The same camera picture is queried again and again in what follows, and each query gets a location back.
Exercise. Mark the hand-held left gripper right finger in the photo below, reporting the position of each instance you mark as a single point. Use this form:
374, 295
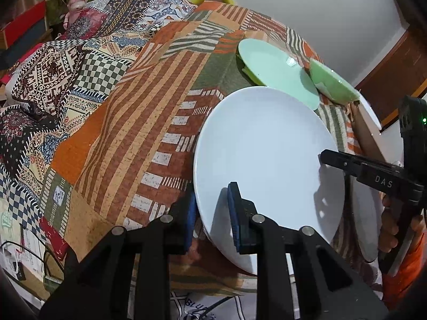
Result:
234, 215

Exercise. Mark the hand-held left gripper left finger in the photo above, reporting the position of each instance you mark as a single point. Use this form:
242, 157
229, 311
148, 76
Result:
189, 221

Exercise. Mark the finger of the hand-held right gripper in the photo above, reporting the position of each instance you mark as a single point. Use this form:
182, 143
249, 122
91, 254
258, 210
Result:
340, 160

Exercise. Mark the large white plate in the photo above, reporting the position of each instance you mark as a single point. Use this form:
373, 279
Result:
365, 220
267, 150

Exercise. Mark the green bowl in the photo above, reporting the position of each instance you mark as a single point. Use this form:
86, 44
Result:
333, 83

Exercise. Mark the green plate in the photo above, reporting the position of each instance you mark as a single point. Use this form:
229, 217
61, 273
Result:
277, 66

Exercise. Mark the person's right hand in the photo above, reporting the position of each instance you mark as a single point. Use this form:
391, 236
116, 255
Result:
388, 223

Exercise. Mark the white printed cloth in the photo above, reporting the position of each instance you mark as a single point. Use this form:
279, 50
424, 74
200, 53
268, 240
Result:
186, 303

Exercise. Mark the brown wooden door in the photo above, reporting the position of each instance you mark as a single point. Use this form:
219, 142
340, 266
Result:
393, 73

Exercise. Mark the orange striped patchwork blanket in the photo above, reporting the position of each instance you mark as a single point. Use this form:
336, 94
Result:
150, 123

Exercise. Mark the pile of papers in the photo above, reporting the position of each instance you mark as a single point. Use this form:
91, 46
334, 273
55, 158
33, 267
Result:
20, 236

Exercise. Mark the checkered patterned quilt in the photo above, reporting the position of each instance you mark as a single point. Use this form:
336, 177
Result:
66, 73

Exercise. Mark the dark grey box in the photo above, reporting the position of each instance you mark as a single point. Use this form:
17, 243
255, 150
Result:
26, 41

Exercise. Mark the pink rabbit toy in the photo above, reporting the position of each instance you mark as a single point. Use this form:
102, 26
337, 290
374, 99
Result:
77, 1

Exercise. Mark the green box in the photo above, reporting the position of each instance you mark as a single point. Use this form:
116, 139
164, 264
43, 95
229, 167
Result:
66, 3

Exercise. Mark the red box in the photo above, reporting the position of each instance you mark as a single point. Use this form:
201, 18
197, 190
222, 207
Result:
23, 23

